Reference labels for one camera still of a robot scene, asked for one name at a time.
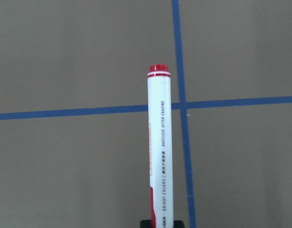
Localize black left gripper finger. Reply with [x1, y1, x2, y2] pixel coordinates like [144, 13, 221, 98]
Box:
[140, 219, 186, 228]

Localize brown paper table mat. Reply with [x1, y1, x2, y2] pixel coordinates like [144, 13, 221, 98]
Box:
[0, 0, 292, 228]

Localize red and white marker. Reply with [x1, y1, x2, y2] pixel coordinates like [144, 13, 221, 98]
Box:
[147, 64, 174, 228]

